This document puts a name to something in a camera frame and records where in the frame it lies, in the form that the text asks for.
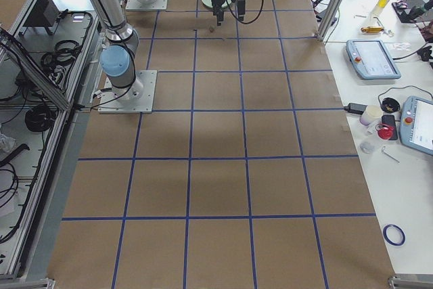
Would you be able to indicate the light green plate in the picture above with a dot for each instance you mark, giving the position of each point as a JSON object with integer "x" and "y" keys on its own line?
{"x": 208, "y": 4}

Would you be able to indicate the grey teach pendant upper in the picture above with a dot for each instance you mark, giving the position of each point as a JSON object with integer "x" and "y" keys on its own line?
{"x": 371, "y": 60}

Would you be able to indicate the grey teach pendant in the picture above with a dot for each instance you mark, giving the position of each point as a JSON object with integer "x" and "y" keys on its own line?
{"x": 371, "y": 60}
{"x": 416, "y": 124}

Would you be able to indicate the black power adapter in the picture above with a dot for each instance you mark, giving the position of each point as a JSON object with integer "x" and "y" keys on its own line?
{"x": 355, "y": 108}

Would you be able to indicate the white purple cup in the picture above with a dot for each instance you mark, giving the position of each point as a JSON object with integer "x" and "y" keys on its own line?
{"x": 371, "y": 114}

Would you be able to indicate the black control box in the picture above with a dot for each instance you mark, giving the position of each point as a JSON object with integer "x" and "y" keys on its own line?
{"x": 44, "y": 14}

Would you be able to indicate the black smartphone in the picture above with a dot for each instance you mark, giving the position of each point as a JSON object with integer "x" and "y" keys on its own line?
{"x": 390, "y": 120}

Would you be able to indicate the red round lid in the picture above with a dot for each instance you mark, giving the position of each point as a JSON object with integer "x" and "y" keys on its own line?
{"x": 384, "y": 131}

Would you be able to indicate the silver allen key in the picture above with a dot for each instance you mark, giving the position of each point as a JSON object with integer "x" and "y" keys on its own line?
{"x": 386, "y": 153}

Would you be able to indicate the grey teach pendant lower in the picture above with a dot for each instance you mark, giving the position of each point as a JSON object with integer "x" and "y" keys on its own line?
{"x": 416, "y": 124}

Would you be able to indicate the blue tape roll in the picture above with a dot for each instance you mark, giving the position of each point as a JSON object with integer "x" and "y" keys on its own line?
{"x": 393, "y": 235}

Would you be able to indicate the grey base plate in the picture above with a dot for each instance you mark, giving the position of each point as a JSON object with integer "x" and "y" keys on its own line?
{"x": 146, "y": 5}

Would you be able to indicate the aluminium frame post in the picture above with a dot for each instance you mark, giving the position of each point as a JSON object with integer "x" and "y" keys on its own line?
{"x": 335, "y": 1}

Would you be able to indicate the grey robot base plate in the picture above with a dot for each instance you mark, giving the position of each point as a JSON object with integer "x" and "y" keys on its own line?
{"x": 139, "y": 98}

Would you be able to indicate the yellow handled screwdriver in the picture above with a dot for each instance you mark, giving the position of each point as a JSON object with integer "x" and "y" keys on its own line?
{"x": 372, "y": 29}

